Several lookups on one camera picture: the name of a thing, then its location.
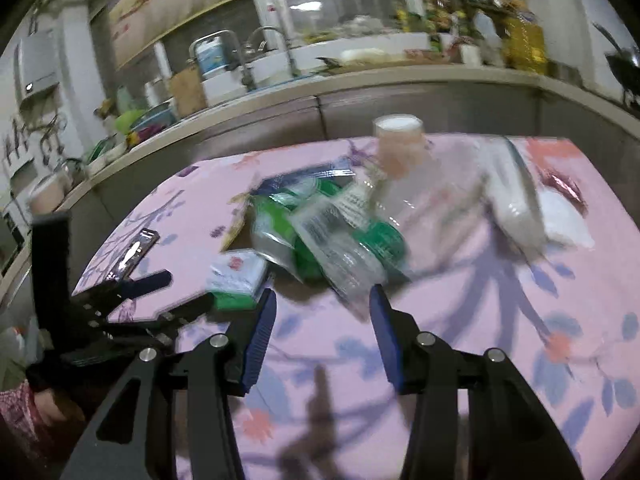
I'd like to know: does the dark blue drink carton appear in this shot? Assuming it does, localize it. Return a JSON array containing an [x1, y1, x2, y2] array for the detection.
[[255, 166, 357, 197]]

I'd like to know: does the green plastic bowl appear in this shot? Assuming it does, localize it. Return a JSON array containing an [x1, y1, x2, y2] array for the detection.
[[114, 109, 148, 135]]

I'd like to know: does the pink floral tablecloth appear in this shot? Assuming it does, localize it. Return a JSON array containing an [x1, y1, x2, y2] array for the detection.
[[70, 132, 640, 480]]

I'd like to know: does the wooden cutting board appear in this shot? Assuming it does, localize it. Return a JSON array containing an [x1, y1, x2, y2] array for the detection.
[[167, 67, 208, 118]]

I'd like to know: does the green label plastic bottle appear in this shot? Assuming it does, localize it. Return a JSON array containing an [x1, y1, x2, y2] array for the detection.
[[290, 180, 412, 307]]

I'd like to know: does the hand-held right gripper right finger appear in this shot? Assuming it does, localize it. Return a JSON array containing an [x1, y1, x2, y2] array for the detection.
[[369, 284, 586, 480]]

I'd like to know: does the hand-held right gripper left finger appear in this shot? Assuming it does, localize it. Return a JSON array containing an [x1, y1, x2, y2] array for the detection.
[[60, 289, 278, 480]]

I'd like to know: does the dark red foil wrapper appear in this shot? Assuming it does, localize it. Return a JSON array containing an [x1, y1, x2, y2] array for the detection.
[[542, 170, 589, 211]]

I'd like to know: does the floral wall cabinet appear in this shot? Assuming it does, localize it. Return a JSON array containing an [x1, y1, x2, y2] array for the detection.
[[90, 0, 266, 68]]

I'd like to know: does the grey kitchen counter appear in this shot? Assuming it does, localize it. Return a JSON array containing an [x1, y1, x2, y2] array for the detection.
[[0, 60, 640, 311]]

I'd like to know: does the blue plastic basin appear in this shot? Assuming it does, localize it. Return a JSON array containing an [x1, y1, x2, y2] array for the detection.
[[132, 102, 177, 133]]

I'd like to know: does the soft tissue pack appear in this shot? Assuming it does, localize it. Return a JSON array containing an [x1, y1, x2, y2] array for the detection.
[[480, 137, 548, 257]]

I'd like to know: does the white wall water heater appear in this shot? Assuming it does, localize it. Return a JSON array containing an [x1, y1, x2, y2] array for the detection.
[[12, 27, 63, 106]]

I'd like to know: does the green plastic wrapper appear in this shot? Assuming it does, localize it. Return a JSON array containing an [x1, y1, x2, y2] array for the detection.
[[249, 185, 326, 282]]

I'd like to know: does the pink paper cup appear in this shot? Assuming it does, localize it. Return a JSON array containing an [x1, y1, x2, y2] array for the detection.
[[372, 114, 431, 181]]

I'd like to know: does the yellow cooking oil bottle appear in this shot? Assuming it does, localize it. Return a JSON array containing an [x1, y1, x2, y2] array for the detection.
[[502, 12, 549, 75]]

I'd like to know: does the white tissue paper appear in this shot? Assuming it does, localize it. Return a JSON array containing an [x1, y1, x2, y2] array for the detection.
[[537, 187, 596, 252]]

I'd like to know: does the black small packet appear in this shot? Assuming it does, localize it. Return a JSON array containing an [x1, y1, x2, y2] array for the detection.
[[107, 229, 161, 286]]

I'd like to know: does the yellow snack wrapper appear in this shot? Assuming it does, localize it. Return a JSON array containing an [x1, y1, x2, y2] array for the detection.
[[220, 200, 252, 254]]

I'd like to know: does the white and green small packet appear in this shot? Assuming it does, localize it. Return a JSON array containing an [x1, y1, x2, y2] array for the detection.
[[205, 249, 271, 311]]

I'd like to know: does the person's floral clothing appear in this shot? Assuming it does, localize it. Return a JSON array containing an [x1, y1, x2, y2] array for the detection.
[[0, 380, 56, 466]]

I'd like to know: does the chrome sink faucet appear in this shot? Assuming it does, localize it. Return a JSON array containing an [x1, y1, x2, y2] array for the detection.
[[245, 25, 297, 88]]

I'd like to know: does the white and blue bucket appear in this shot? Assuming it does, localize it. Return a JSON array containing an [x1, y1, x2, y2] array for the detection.
[[189, 30, 241, 81]]

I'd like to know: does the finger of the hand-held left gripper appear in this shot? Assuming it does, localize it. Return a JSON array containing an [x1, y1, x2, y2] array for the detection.
[[107, 291, 217, 333], [75, 269, 174, 318]]

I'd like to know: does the black wok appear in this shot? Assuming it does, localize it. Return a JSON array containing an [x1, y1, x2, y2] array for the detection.
[[592, 22, 640, 107]]

